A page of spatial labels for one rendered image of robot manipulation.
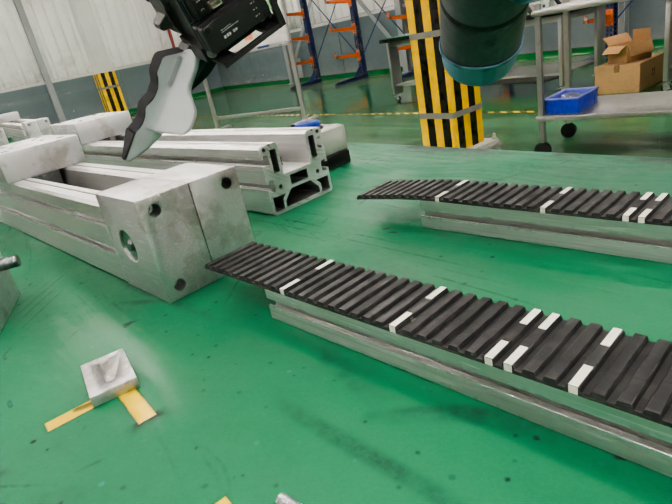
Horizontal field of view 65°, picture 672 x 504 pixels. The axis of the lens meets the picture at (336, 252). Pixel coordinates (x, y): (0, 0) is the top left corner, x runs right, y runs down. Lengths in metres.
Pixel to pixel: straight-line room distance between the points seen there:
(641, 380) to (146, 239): 0.37
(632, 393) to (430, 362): 0.11
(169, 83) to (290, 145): 0.30
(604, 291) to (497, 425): 0.15
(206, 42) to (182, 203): 0.16
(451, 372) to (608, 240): 0.19
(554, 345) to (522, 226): 0.21
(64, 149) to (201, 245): 0.42
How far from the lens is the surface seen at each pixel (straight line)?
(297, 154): 0.69
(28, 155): 0.85
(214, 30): 0.36
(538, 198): 0.47
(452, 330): 0.29
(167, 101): 0.42
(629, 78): 5.47
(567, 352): 0.27
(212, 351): 0.39
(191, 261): 0.49
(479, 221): 0.49
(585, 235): 0.45
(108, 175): 0.71
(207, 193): 0.49
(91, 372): 0.41
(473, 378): 0.29
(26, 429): 0.40
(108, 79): 10.86
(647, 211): 0.43
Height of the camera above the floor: 0.97
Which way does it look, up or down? 22 degrees down
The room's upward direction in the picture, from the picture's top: 12 degrees counter-clockwise
